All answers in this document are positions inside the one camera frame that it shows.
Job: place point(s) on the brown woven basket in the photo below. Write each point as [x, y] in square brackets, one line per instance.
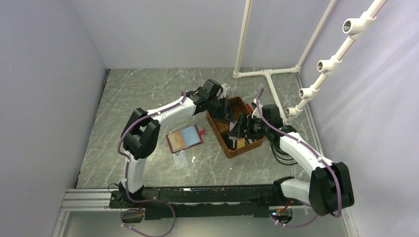
[230, 124]

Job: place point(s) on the red leather card holder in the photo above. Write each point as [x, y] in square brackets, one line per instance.
[192, 137]

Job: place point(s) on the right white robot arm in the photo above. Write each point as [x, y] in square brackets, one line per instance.
[329, 189]

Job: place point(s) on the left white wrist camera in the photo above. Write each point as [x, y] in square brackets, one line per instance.
[224, 88]

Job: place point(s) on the white card stack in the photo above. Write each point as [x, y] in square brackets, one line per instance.
[241, 142]

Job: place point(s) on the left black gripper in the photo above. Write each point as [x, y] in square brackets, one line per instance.
[228, 115]

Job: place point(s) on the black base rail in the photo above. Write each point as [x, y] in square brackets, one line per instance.
[205, 201]

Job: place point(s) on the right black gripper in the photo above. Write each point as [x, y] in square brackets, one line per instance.
[237, 131]

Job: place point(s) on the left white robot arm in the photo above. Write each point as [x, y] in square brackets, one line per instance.
[140, 135]

